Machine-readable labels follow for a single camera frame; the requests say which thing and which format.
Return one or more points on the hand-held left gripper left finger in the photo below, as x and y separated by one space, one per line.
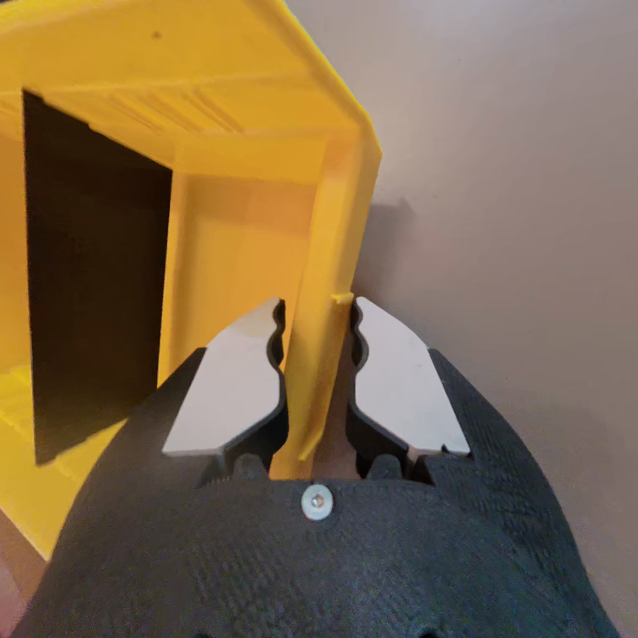
229 389

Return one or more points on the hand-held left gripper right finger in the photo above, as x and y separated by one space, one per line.
403 389

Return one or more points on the yellow plastic bin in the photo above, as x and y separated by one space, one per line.
239 239

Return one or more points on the black bin divider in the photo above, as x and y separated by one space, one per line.
99 274

